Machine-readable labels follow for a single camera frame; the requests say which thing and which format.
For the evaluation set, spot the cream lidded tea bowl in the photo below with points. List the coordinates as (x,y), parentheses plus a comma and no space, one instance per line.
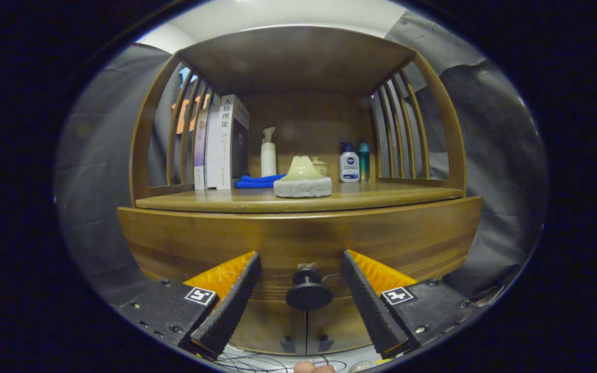
(321,167)

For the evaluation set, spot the thin white book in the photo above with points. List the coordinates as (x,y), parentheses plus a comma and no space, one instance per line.
(213,155)

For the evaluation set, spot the pale green scrubber grey pad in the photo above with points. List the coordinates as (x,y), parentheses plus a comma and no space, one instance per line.
(302,178)

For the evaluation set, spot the thin pale purple book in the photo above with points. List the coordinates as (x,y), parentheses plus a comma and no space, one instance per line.
(200,155)

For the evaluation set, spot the white lotion bottle blue cap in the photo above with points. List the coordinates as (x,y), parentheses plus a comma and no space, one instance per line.
(349,166)

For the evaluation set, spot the wooden countertop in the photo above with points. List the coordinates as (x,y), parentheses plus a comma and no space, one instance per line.
(381,194)

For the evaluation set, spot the brown wooden drawer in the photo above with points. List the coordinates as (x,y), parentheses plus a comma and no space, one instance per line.
(278,233)

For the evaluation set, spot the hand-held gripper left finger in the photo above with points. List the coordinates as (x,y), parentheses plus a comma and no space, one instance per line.
(233,311)

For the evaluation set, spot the blue folded cloth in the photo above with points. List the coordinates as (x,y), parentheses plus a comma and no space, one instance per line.
(257,181)

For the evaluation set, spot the teal slim bottle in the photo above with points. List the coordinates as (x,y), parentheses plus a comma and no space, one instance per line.
(364,163)

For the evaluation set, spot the black round drawer knob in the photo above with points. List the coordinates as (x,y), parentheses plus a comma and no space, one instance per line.
(309,296)

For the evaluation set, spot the thick white book dark cover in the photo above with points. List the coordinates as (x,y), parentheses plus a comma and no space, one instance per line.
(233,150)

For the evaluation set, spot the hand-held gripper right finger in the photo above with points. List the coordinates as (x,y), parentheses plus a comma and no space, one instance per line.
(368,311)

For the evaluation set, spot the brown wooden cabinet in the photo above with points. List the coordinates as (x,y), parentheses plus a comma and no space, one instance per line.
(303,62)

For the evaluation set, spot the white pump bottle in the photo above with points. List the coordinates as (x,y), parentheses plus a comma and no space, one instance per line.
(268,160)

